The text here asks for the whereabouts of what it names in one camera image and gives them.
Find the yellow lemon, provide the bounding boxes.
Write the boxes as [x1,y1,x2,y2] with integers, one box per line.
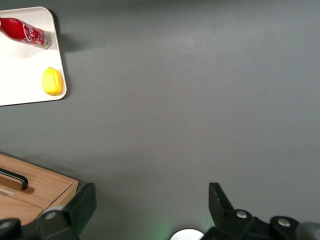
[41,66,64,97]

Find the wooden drawer cabinet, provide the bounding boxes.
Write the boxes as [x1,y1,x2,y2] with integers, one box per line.
[0,152,80,226]

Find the red cola bottle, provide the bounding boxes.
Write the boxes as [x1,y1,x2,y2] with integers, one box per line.
[0,17,54,50]

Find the white rectangular tray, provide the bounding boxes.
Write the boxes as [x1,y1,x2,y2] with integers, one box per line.
[0,6,68,107]

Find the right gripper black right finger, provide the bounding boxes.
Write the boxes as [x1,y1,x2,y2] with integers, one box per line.
[203,182,320,240]

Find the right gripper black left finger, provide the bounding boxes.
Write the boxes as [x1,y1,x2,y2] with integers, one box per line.
[0,182,97,240]

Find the wooden drawer front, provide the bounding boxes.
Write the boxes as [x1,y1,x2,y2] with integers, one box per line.
[0,153,80,211]

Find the white round disc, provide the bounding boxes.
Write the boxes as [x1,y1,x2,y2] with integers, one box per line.
[169,228,206,240]

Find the black drawer handle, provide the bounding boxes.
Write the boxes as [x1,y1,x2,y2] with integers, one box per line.
[0,167,29,191]

